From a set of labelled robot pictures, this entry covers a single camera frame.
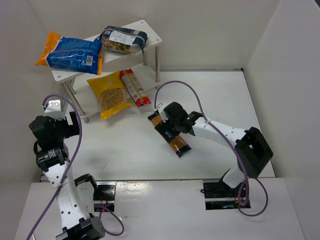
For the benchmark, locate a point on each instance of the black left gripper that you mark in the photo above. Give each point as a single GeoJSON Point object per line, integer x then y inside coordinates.
{"type": "Point", "coordinates": [73, 120]}

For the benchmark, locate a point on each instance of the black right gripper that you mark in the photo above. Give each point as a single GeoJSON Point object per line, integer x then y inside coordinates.
{"type": "Point", "coordinates": [167, 129]}

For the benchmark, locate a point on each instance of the dark blue spaghetti packet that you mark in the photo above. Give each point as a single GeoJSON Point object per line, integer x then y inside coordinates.
{"type": "Point", "coordinates": [171, 136]}

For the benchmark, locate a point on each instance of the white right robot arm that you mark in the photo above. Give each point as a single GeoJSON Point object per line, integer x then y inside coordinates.
{"type": "Point", "coordinates": [250, 145]}

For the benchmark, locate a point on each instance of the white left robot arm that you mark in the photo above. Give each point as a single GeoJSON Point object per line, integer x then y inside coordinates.
{"type": "Point", "coordinates": [52, 157]}

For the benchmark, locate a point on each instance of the white two-tier shelf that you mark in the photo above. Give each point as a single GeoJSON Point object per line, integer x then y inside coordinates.
{"type": "Point", "coordinates": [146, 67]}

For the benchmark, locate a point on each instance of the yellow fusilli pasta bag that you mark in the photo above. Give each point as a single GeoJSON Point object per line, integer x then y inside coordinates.
{"type": "Point", "coordinates": [110, 94]}

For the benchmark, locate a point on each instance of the blue orange pasta bag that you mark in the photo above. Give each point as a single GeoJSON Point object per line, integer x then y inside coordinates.
{"type": "Point", "coordinates": [72, 54]}

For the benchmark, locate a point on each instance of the red spaghetti packet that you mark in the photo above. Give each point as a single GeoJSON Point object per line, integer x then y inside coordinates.
{"type": "Point", "coordinates": [134, 88]}

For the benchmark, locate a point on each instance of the dark blue fusilli bag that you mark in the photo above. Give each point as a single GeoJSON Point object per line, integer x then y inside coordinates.
{"type": "Point", "coordinates": [123, 40]}

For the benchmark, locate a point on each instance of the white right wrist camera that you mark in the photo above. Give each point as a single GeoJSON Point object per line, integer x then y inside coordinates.
{"type": "Point", "coordinates": [160, 110]}

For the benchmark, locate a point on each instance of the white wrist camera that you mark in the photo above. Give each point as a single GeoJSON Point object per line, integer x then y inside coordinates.
{"type": "Point", "coordinates": [54, 110]}
{"type": "Point", "coordinates": [160, 110]}

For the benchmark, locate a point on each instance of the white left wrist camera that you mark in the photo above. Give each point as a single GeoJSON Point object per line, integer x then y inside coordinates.
{"type": "Point", "coordinates": [54, 110]}

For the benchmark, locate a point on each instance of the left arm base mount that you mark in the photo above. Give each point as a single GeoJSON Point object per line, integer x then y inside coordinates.
{"type": "Point", "coordinates": [104, 196]}

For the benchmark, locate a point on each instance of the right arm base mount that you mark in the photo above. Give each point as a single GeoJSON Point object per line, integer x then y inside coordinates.
{"type": "Point", "coordinates": [219, 196]}

